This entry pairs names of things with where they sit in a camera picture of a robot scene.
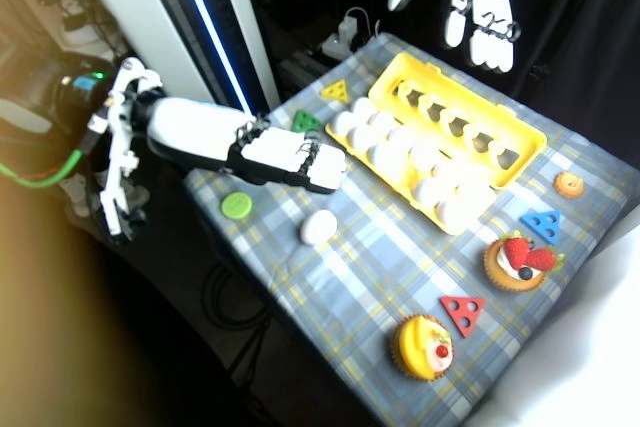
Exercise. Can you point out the yellow toy cupcake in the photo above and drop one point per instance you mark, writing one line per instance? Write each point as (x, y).
(415, 342)

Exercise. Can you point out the white power strip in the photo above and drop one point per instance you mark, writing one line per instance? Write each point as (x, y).
(345, 32)

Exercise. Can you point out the blue plaid tablecloth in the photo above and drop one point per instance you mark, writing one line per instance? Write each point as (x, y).
(375, 272)

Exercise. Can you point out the yellow triangle block with holes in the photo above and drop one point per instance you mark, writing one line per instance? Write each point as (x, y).
(336, 92)

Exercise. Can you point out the orange toy cookie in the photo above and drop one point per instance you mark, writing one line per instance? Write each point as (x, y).
(569, 184)

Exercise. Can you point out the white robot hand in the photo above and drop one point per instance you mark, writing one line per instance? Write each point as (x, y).
(492, 7)
(200, 132)

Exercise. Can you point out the yellow egg carton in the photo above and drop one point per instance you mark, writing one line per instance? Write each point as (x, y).
(520, 147)

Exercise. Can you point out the green round disc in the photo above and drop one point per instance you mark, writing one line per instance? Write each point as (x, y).
(236, 205)

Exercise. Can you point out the red triangle block with holes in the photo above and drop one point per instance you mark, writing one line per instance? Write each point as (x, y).
(462, 311)

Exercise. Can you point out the white toy egg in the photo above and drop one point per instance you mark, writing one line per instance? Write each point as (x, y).
(344, 123)
(403, 138)
(389, 160)
(364, 140)
(383, 122)
(363, 106)
(452, 212)
(475, 192)
(318, 227)
(425, 153)
(431, 193)

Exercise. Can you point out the blue triangle block with holes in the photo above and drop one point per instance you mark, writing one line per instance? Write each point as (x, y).
(546, 225)

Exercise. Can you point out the green triangle block with holes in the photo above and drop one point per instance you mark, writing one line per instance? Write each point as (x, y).
(306, 123)

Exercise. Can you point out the toy strawberry tart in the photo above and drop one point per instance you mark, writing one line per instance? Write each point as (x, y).
(505, 272)

